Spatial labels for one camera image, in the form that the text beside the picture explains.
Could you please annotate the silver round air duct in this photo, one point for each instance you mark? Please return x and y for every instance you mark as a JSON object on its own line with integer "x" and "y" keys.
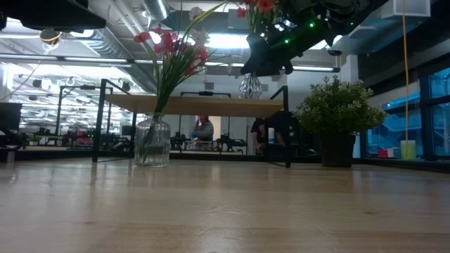
{"x": 156, "y": 8}

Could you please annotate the small white box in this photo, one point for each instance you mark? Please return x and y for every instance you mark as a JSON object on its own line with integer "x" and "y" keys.
{"x": 390, "y": 152}

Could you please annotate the black monitor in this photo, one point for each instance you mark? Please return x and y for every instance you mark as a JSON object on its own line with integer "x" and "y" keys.
{"x": 10, "y": 116}

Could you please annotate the wooden shelf with black legs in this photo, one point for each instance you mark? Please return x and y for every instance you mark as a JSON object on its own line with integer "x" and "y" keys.
{"x": 197, "y": 105}

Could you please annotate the green plastic cup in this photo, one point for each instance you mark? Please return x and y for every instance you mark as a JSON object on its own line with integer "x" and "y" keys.
{"x": 408, "y": 151}

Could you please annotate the person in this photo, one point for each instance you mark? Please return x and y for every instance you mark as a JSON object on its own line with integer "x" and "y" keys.
{"x": 258, "y": 135}
{"x": 204, "y": 131}

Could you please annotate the small red box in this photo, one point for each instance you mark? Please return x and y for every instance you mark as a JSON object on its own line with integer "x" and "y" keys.
{"x": 382, "y": 153}

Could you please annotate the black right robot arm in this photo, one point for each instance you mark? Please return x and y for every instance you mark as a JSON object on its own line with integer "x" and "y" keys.
{"x": 344, "y": 10}

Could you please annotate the red artificial flower bunch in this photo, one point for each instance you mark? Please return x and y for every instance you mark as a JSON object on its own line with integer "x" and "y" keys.
{"x": 165, "y": 38}
{"x": 265, "y": 5}

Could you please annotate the diamond-patterned glass vase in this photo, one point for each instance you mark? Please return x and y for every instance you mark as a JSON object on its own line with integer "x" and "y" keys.
{"x": 250, "y": 88}

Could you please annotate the long linear ceiling light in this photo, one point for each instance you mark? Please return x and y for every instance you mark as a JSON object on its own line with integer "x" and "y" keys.
{"x": 309, "y": 68}

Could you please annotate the ribbed round glass vase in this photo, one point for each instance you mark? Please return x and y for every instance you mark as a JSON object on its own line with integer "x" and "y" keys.
{"x": 152, "y": 147}

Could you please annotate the white artificial flower bunch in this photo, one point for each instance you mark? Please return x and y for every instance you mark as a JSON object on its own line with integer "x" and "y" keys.
{"x": 195, "y": 12}

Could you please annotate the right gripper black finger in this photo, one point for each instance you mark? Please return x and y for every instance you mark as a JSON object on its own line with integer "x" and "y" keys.
{"x": 263, "y": 59}

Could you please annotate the green potted plant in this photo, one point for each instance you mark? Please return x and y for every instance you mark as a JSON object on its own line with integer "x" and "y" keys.
{"x": 337, "y": 109}

